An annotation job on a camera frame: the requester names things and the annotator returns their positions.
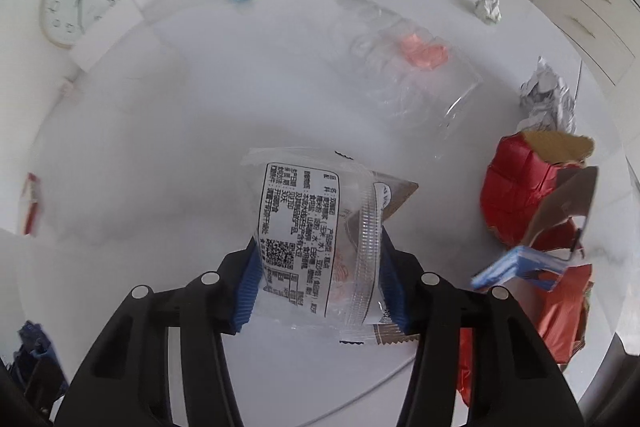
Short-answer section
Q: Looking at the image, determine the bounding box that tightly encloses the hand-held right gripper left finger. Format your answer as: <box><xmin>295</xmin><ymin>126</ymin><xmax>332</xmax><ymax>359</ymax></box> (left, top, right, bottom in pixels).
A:
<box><xmin>54</xmin><ymin>238</ymin><xmax>262</xmax><ymax>427</ymax></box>

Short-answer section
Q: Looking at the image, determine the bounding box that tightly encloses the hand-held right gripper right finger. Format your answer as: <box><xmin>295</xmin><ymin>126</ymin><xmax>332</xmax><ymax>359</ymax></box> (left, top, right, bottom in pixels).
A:
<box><xmin>379</xmin><ymin>227</ymin><xmax>586</xmax><ymax>427</ymax></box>

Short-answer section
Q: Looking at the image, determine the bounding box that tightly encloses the clear printed snack wrapper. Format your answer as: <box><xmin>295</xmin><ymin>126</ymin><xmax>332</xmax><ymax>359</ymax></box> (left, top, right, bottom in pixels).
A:
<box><xmin>240</xmin><ymin>147</ymin><xmax>421</xmax><ymax>349</ymax></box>

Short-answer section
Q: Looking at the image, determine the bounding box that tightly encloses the grey printed paper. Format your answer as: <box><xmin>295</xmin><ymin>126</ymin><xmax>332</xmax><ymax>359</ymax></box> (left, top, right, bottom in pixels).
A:
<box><xmin>519</xmin><ymin>56</ymin><xmax>579</xmax><ymax>134</ymax></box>

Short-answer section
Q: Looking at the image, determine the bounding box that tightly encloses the blue white packet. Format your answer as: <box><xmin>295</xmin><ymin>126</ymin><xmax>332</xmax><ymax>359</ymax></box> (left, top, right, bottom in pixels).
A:
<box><xmin>471</xmin><ymin>245</ymin><xmax>572</xmax><ymax>294</ymax></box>

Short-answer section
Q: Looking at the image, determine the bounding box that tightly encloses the torn red cardboard box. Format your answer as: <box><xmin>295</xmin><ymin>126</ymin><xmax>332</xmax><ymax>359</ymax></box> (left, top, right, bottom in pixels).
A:
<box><xmin>459</xmin><ymin>129</ymin><xmax>599</xmax><ymax>408</ymax></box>

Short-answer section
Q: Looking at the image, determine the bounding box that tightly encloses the clear plastic bag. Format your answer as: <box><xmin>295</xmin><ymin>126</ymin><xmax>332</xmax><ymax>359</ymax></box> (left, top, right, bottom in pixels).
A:
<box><xmin>334</xmin><ymin>0</ymin><xmax>484</xmax><ymax>158</ymax></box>

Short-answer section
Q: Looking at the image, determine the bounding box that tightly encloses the red white packet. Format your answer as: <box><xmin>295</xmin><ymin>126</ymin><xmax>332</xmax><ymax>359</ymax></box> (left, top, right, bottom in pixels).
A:
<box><xmin>20</xmin><ymin>173</ymin><xmax>42</xmax><ymax>236</ymax></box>

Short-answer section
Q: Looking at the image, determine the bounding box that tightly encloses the white paper card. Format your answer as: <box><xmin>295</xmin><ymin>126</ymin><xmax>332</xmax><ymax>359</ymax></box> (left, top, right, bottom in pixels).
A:
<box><xmin>69</xmin><ymin>0</ymin><xmax>144</xmax><ymax>72</ymax></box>

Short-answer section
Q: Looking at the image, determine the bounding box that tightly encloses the beige drawer cabinet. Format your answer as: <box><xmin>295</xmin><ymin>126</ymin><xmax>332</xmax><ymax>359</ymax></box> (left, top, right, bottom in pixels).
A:
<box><xmin>531</xmin><ymin>0</ymin><xmax>640</xmax><ymax>85</ymax></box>

